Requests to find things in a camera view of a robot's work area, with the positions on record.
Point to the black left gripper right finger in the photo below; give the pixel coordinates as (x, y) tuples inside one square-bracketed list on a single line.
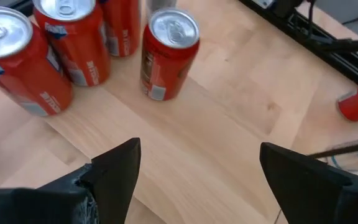
[(306, 193)]

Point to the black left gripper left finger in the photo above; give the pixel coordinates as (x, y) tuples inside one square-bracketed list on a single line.
[(113, 186)]

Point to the red soda can blue logo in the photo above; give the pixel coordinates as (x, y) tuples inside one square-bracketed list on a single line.
[(123, 28), (20, 77), (79, 53)]

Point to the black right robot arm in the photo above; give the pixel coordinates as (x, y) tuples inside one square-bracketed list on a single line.
[(287, 6)]

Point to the wooden shelf with black frames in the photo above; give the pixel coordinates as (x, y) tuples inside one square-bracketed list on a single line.
[(179, 140)]

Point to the silver blue slim can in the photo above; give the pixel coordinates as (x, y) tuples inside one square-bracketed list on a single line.
[(353, 160)]

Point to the black desk beam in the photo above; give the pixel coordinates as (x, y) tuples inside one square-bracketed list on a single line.
[(353, 46)]

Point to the silver mounting plate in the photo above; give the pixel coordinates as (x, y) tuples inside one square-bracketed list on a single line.
[(264, 3)]

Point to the black aluminium table frame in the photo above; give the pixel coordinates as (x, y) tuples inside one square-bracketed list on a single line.
[(337, 62)]

